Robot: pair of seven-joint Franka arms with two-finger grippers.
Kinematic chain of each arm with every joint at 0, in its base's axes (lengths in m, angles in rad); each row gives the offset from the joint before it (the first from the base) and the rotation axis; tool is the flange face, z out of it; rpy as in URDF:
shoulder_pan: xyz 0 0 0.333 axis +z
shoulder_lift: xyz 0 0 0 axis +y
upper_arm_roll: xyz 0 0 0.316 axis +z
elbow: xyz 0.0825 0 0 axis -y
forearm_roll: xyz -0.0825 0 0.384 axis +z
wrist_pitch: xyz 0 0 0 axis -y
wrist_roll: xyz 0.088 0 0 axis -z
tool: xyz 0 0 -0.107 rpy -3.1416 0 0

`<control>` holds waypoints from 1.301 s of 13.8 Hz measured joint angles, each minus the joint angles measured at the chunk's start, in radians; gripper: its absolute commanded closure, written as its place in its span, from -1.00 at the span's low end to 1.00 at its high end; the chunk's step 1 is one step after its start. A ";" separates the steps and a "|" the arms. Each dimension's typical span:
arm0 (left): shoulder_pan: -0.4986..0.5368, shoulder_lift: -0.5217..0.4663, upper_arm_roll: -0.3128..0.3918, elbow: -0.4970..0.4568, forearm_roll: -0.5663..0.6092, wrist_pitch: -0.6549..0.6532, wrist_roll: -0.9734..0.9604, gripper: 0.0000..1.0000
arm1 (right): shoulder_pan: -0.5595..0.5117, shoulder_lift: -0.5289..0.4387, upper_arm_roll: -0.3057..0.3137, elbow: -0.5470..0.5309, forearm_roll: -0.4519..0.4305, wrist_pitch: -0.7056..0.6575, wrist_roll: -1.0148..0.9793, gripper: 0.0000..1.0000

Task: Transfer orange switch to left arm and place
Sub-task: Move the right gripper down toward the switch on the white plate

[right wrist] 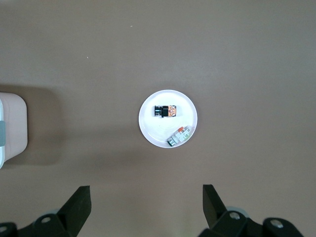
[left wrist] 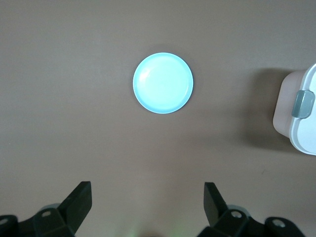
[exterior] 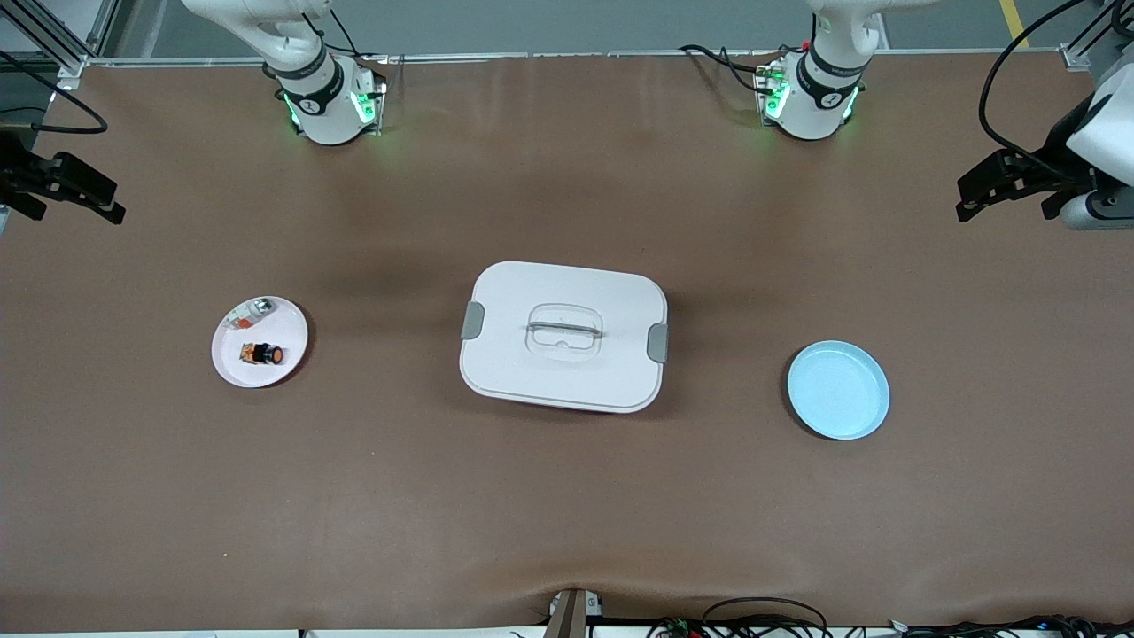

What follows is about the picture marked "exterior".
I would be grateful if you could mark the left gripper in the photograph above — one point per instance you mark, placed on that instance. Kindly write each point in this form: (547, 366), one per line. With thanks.
(1056, 147)

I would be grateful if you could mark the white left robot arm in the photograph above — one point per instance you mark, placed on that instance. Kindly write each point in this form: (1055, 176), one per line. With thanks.
(811, 111)

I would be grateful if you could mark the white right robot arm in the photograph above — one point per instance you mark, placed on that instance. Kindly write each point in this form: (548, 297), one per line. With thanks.
(328, 115)

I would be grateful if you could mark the grey box latch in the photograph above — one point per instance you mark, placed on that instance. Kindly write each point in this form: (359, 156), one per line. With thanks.
(657, 344)
(472, 321)

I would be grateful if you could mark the white lidded storage box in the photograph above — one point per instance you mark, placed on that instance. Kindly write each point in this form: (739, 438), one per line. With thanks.
(567, 381)

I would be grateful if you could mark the pink round plate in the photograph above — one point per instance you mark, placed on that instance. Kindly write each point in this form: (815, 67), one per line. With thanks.
(266, 377)

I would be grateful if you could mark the light blue round plate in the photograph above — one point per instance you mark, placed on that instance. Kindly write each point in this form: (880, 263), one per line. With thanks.
(837, 390)

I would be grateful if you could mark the aluminium frame profile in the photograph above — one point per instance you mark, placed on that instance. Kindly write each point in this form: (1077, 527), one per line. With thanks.
(66, 55)
(1076, 55)

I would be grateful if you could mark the silver headed switch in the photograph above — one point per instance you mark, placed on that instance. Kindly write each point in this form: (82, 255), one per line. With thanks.
(252, 312)

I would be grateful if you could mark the silver table edge rail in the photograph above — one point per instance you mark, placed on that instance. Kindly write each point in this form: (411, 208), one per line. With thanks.
(576, 55)

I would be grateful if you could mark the brown camera mounting post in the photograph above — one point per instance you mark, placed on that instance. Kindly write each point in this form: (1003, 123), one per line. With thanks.
(571, 616)

